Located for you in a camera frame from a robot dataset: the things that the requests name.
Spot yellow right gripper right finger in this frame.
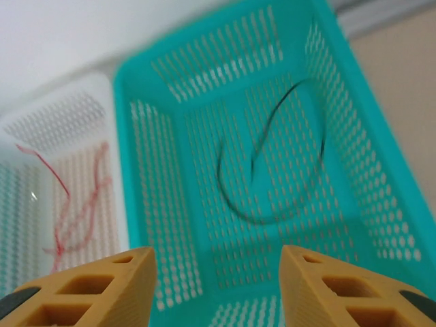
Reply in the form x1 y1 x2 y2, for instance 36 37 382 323
279 244 436 327

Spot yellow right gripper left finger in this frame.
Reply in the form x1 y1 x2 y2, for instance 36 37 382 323
0 247 157 327

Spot thin red cable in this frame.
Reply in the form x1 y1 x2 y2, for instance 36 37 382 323
15 142 114 272

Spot thin black cable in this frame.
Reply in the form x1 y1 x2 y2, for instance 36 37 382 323
216 76 328 226

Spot teal perforated plastic basket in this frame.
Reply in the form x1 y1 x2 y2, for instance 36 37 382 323
0 163 40 294
112 0 436 327

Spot white perforated plastic basket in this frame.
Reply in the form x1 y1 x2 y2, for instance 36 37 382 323
0 71 130 297

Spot aluminium table edge rail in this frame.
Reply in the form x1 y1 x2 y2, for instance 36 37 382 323
335 0 436 38

